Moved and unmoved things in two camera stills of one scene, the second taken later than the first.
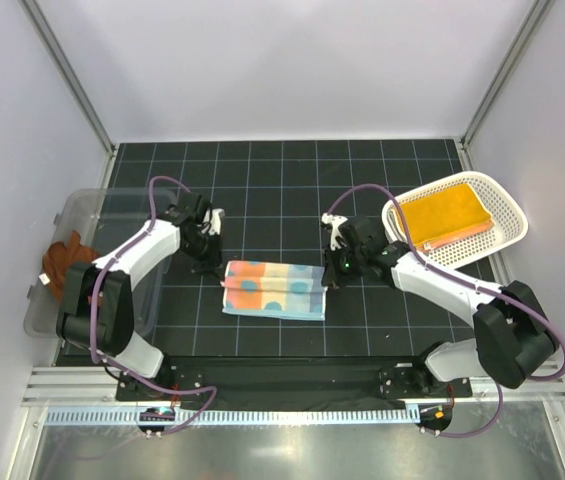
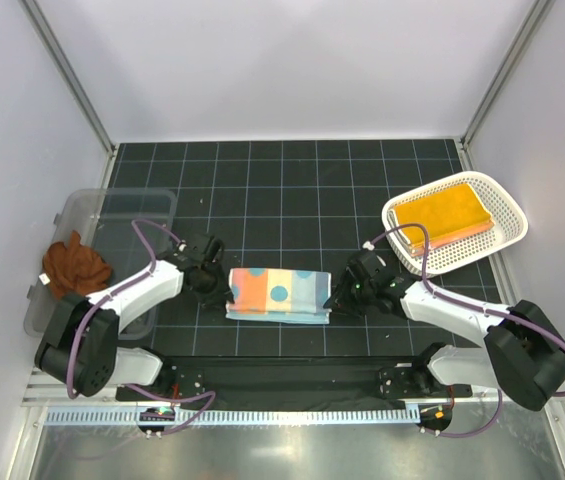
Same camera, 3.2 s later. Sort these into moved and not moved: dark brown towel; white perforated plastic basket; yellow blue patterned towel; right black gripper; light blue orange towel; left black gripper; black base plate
Moved: right black gripper; light blue orange towel; left black gripper
Not moved: yellow blue patterned towel; dark brown towel; white perforated plastic basket; black base plate
